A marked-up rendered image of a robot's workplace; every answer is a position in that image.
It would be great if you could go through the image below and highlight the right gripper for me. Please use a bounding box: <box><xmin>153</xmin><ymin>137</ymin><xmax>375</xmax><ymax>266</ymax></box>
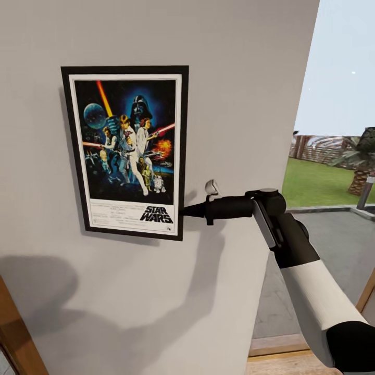
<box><xmin>179</xmin><ymin>195</ymin><xmax>237</xmax><ymax>226</ymax></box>

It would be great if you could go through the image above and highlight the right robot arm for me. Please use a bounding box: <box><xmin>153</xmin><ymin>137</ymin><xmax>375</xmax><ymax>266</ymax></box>
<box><xmin>179</xmin><ymin>179</ymin><xmax>375</xmax><ymax>375</ymax></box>

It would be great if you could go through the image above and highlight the poster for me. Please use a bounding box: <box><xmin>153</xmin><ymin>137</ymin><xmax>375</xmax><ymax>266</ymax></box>
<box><xmin>61</xmin><ymin>66</ymin><xmax>189</xmax><ymax>241</ymax></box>

